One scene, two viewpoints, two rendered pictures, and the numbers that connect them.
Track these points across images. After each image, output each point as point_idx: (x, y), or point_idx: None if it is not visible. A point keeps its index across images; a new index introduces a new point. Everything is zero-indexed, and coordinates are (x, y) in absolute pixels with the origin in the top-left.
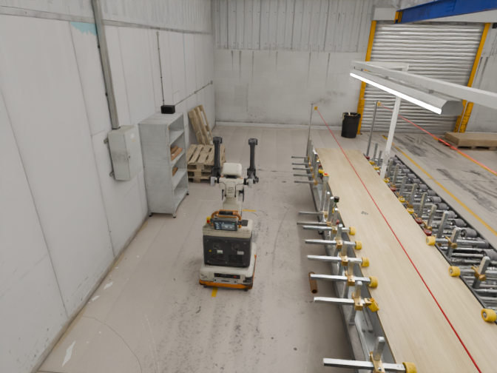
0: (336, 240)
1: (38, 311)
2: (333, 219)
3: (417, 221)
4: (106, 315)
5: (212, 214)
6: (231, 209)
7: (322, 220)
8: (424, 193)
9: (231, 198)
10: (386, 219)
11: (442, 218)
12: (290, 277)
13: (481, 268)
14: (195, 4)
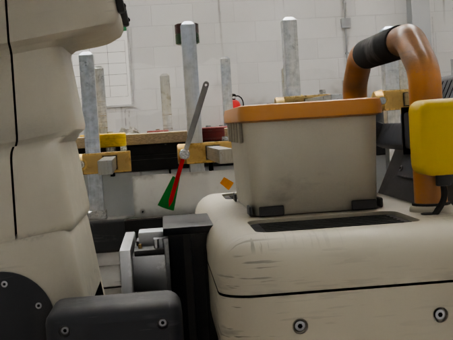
0: (402, 89)
1: None
2: (296, 66)
3: (166, 130)
4: None
5: (435, 54)
6: (79, 195)
7: (102, 206)
8: (98, 69)
9: (70, 73)
10: (164, 131)
11: (225, 77)
12: None
13: (407, 82)
14: None
